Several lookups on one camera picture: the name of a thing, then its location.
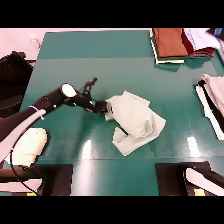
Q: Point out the white T-shirt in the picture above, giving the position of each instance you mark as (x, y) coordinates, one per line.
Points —
(135, 118)

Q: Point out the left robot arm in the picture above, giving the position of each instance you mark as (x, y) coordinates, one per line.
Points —
(50, 101)

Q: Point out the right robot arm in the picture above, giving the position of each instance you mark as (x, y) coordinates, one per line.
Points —
(200, 176)

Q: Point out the brown garment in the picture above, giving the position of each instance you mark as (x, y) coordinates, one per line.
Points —
(170, 41)

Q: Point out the white garment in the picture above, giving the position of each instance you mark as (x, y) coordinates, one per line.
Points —
(200, 36)
(210, 120)

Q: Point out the black garment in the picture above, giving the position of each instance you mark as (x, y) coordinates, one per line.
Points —
(213, 108)

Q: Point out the red garment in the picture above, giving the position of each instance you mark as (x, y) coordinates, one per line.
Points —
(200, 52)

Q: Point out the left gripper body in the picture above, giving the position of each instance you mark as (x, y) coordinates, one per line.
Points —
(100, 107)

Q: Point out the pale grey garment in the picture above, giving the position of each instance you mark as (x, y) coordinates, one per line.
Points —
(215, 90)

